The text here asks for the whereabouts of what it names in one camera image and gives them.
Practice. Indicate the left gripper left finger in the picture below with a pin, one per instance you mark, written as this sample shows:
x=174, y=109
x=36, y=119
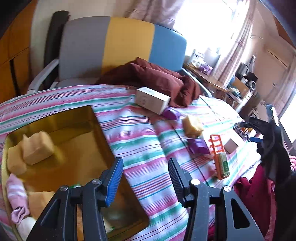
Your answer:
x=58, y=220

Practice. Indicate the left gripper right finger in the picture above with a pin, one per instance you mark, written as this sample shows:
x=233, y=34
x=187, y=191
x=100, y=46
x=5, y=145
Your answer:
x=232, y=219

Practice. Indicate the yellow sponge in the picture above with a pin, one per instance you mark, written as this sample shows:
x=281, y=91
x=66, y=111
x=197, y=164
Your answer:
x=37, y=202
x=193, y=128

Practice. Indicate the pale blue yellow sock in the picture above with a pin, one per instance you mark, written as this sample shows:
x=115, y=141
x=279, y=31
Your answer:
x=25, y=227

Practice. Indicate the small white box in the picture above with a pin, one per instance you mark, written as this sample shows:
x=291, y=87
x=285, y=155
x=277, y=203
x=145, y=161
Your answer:
x=230, y=146

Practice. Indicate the pink striped towel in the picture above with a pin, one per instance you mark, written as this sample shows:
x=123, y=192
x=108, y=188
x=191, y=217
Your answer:
x=18, y=199

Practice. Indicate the green tea box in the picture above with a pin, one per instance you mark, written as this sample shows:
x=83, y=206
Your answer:
x=223, y=168

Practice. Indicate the orange plastic rack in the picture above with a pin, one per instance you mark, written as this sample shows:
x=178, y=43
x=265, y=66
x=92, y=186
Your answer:
x=217, y=147

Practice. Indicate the yellow sponge block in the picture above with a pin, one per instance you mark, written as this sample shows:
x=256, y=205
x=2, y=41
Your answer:
x=15, y=162
x=37, y=147

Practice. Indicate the purple sachet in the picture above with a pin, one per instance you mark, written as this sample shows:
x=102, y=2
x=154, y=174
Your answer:
x=171, y=114
x=198, y=146

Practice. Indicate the cream tea box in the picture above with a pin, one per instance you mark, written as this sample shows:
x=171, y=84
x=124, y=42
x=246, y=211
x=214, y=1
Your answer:
x=151, y=100

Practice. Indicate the striped tablecloth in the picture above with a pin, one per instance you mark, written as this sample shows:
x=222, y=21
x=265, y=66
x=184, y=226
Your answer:
x=144, y=140

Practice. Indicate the wooden side desk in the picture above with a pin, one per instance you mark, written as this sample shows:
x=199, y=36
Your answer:
x=221, y=92

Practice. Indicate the gold tin tray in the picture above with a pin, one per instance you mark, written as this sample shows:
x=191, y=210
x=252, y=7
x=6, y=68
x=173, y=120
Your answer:
x=81, y=155

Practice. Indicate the pink patterned curtain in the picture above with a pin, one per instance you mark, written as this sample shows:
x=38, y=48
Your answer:
x=230, y=62

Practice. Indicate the dark red cloth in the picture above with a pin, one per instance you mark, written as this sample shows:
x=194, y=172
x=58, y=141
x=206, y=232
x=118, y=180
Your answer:
x=181, y=89

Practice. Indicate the black rolled mat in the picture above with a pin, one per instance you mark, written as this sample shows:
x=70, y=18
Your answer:
x=54, y=35

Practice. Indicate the grey yellow blue armchair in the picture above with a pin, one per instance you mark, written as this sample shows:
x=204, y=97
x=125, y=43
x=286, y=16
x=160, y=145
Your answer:
x=91, y=46

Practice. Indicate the wooden wardrobe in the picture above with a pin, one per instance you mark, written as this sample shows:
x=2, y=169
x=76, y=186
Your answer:
x=16, y=73

